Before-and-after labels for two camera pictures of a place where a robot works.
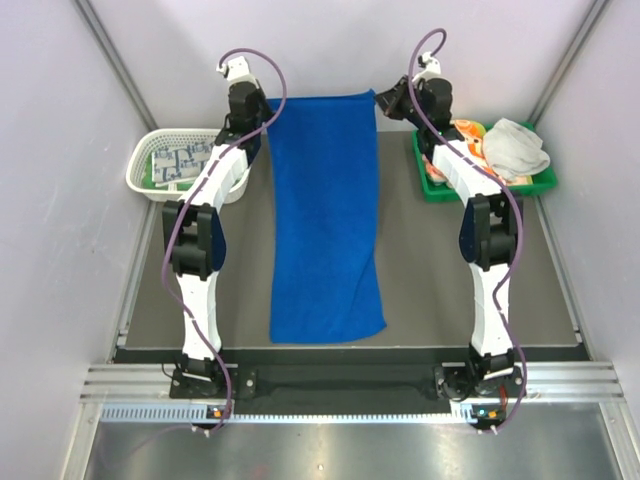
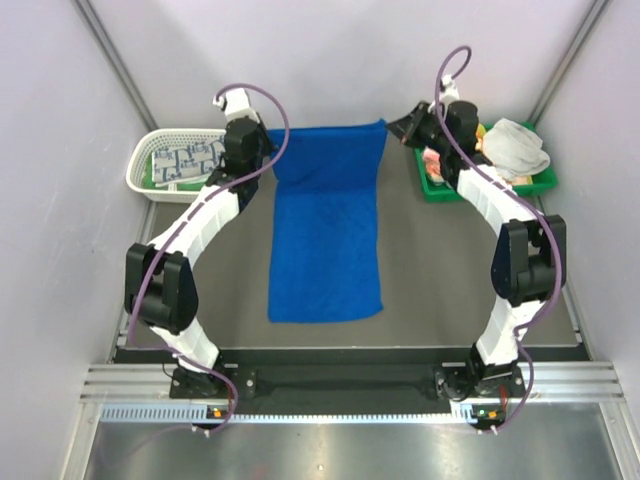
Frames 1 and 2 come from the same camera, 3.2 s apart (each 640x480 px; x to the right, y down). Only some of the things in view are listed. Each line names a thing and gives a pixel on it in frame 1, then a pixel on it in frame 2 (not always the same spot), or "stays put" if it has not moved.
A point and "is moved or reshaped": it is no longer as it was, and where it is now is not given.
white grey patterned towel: (513, 150) stays put
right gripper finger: (392, 100) to (408, 126)
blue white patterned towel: (181, 163) stays put
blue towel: (325, 272) is moved or reshaped
